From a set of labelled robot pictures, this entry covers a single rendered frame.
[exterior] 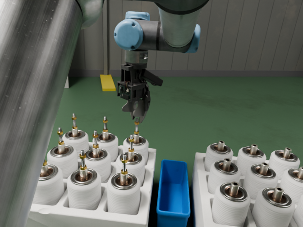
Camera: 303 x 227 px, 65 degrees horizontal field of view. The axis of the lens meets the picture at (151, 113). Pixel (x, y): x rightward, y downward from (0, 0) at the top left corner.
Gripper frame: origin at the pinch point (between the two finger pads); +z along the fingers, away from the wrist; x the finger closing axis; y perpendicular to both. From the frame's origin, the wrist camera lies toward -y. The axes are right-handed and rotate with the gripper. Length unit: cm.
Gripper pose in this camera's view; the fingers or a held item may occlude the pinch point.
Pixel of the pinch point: (138, 117)
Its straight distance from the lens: 87.1
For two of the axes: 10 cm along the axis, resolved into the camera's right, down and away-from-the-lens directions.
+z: -0.6, 9.2, 3.9
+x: 7.4, 3.0, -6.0
